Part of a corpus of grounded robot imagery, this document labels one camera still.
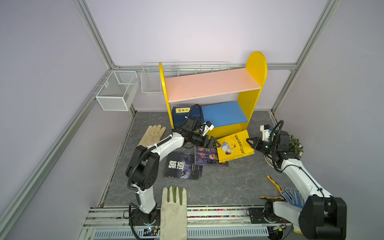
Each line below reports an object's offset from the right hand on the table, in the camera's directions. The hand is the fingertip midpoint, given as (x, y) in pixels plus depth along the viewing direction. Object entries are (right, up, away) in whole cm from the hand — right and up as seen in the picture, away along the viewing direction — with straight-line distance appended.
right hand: (247, 140), depth 83 cm
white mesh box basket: (-83, +33, +18) cm, 91 cm away
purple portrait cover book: (-22, -11, +8) cm, 26 cm away
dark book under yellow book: (-38, -15, +5) cm, 41 cm away
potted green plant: (+24, -3, -5) cm, 24 cm away
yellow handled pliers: (+15, -30, -5) cm, 34 cm away
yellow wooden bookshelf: (-14, +13, +13) cm, 23 cm away
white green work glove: (-40, -36, -10) cm, 55 cm away
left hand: (-18, -3, -2) cm, 18 cm away
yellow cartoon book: (-7, -4, +3) cm, 8 cm away
